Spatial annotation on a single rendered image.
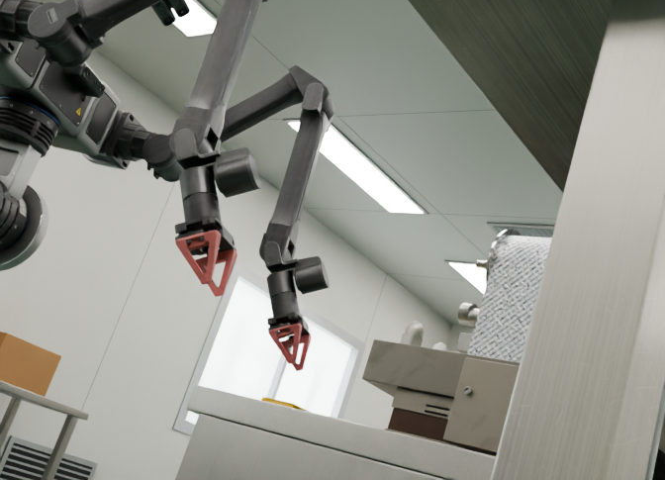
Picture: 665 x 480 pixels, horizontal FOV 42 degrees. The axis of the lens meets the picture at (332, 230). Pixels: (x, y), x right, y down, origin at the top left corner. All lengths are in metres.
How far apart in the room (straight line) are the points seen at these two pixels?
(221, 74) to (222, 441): 0.60
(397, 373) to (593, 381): 0.77
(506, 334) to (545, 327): 0.91
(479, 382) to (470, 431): 0.06
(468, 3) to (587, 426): 0.33
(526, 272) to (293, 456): 0.49
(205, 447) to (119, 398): 4.16
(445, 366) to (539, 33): 0.62
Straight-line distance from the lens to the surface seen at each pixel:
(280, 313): 1.83
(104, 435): 5.47
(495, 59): 0.72
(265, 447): 1.25
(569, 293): 0.50
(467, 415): 1.14
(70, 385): 5.26
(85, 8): 1.69
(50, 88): 1.94
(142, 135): 2.12
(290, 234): 1.89
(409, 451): 1.12
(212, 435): 1.32
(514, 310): 1.42
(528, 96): 0.75
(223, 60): 1.52
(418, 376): 1.21
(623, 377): 0.47
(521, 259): 1.45
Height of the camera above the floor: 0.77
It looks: 18 degrees up
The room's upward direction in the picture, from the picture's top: 19 degrees clockwise
